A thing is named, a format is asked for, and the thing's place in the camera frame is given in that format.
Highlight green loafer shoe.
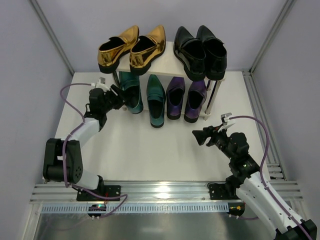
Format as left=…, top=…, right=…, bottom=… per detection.
left=118, top=71, right=144, bottom=114
left=146, top=74, right=166, bottom=128

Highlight purple loafer shoe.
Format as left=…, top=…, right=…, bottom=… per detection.
left=184, top=80, right=207, bottom=123
left=166, top=76, right=186, bottom=120

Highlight gold loafer shoe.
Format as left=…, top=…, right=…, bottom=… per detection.
left=97, top=25, right=140, bottom=74
left=129, top=24, right=166, bottom=76

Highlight black loafer shoe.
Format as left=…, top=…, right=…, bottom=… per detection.
left=196, top=25, right=227, bottom=81
left=173, top=26, right=206, bottom=82

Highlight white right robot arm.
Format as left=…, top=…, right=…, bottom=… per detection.
left=192, top=126, right=317, bottom=240

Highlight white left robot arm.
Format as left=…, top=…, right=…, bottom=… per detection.
left=42, top=83, right=135, bottom=201

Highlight white two-tier shoe shelf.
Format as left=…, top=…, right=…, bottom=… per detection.
left=111, top=41, right=227, bottom=122

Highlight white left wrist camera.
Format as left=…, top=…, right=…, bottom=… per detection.
left=90, top=77, right=110, bottom=92

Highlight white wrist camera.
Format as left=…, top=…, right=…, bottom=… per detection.
left=90, top=77, right=110, bottom=92
left=218, top=112, right=236, bottom=132

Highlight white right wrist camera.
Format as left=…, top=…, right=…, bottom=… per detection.
left=218, top=112, right=236, bottom=132

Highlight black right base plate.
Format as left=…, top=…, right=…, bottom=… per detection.
left=207, top=182, right=231, bottom=200

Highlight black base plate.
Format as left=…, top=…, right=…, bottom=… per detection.
left=207, top=182, right=231, bottom=200
left=76, top=185, right=122, bottom=202

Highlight aluminium mounting rail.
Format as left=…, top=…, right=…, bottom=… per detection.
left=30, top=180, right=303, bottom=203

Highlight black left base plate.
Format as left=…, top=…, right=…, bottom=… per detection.
left=76, top=185, right=122, bottom=202

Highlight slotted grey cable duct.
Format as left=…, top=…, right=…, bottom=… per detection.
left=40, top=202, right=229, bottom=214

